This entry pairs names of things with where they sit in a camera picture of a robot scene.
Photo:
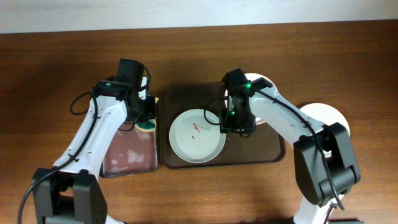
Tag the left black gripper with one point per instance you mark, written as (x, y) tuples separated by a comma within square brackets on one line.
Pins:
[(152, 110)]

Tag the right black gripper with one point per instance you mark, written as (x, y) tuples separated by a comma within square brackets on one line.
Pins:
[(225, 122)]

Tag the green and yellow sponge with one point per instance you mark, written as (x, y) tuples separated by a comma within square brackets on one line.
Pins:
[(150, 124)]

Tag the pale green plate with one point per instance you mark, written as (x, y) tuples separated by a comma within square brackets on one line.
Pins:
[(195, 137)]

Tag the cream white plate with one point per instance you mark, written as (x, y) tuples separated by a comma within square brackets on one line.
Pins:
[(326, 114)]

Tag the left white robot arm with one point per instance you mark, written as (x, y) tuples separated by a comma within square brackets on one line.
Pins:
[(69, 192)]

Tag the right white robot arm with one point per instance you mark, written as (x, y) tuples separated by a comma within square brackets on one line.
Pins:
[(326, 167)]

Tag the large brown serving tray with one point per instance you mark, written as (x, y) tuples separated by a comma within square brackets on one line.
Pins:
[(263, 146)]

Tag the black tray with soapy water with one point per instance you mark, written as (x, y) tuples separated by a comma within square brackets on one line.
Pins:
[(130, 152)]

